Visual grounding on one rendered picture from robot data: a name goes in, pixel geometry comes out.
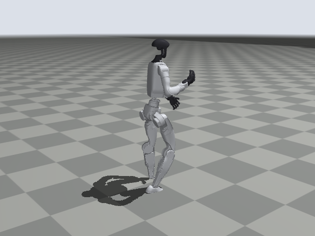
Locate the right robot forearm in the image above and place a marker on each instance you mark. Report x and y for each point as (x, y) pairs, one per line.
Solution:
(177, 89)

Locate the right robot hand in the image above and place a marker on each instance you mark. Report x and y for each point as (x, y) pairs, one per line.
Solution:
(190, 79)

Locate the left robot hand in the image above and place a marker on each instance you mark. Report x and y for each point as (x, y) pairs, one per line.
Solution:
(174, 102)

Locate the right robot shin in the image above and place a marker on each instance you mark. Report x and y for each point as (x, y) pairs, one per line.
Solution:
(163, 167)

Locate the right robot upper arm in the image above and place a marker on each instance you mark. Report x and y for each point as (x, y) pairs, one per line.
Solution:
(163, 71)

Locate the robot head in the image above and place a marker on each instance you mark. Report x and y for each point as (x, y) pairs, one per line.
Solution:
(162, 45)

